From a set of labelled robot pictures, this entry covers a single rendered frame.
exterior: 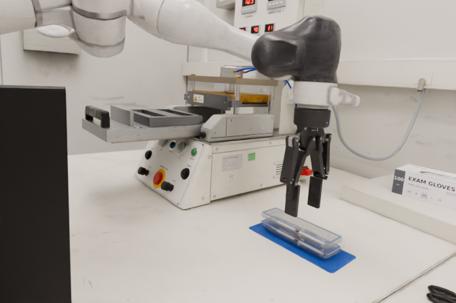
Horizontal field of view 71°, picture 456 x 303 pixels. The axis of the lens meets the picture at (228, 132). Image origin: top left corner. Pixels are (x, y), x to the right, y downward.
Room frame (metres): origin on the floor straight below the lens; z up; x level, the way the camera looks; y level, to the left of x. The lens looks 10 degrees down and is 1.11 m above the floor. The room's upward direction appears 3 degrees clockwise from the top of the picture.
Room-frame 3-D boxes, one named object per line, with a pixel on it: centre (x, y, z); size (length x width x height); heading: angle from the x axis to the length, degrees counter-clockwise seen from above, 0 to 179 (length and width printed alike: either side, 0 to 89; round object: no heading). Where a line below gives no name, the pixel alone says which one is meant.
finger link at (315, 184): (0.70, -0.21, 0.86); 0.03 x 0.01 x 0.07; 41
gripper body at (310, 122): (0.67, -0.18, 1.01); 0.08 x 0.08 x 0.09
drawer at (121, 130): (0.91, 0.24, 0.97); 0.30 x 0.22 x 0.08; 129
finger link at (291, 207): (0.65, -0.15, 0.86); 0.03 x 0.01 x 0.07; 41
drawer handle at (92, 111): (0.83, 0.35, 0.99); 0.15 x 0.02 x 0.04; 39
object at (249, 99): (1.10, 0.00, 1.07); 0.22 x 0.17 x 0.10; 39
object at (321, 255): (0.67, -0.17, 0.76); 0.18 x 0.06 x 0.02; 41
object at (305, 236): (0.67, -0.17, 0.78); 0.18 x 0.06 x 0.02; 41
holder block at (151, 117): (0.94, 0.20, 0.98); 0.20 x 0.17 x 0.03; 39
